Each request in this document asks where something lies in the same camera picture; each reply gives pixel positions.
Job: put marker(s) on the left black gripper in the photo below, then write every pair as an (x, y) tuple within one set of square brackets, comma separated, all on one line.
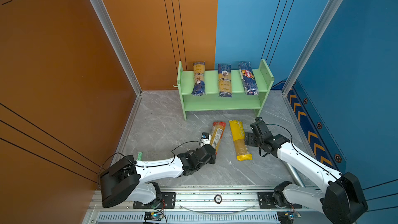
[(213, 159)]

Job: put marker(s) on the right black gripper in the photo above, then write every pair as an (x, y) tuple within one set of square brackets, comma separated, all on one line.
[(249, 137)]

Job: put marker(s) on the yellow pasta bag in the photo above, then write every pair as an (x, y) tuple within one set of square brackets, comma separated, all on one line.
[(238, 134)]

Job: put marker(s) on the red-ended clear spaghetti bag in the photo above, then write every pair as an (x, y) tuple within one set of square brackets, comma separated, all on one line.
[(217, 131)]

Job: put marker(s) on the blue Barilla spaghetti box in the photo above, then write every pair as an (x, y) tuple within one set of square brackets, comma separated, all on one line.
[(248, 78)]

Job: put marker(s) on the Ankara spaghetti bag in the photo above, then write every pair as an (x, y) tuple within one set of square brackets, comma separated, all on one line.
[(224, 81), (199, 83)]

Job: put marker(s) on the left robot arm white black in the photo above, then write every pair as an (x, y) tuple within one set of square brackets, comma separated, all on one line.
[(132, 180)]

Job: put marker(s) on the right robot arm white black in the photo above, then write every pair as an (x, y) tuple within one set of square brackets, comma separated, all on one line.
[(338, 196)]

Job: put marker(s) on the green metal two-tier shelf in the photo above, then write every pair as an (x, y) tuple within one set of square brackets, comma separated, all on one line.
[(211, 101)]

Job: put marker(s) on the small green block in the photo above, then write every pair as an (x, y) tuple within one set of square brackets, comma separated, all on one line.
[(139, 156)]

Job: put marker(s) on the left circuit board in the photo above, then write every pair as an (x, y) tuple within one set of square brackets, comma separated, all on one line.
[(153, 218)]

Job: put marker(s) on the circuit board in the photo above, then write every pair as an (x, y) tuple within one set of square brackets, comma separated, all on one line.
[(288, 217), (153, 218)]

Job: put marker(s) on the right circuit board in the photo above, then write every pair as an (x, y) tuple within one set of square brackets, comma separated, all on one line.
[(288, 217)]

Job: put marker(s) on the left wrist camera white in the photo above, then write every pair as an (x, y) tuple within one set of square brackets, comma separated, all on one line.
[(205, 139)]

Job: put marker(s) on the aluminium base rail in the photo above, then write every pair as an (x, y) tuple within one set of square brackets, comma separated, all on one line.
[(203, 205)]

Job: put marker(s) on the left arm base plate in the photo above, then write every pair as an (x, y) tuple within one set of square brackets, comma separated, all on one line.
[(167, 202)]

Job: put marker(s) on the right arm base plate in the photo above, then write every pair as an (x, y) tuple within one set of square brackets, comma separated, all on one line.
[(266, 201)]

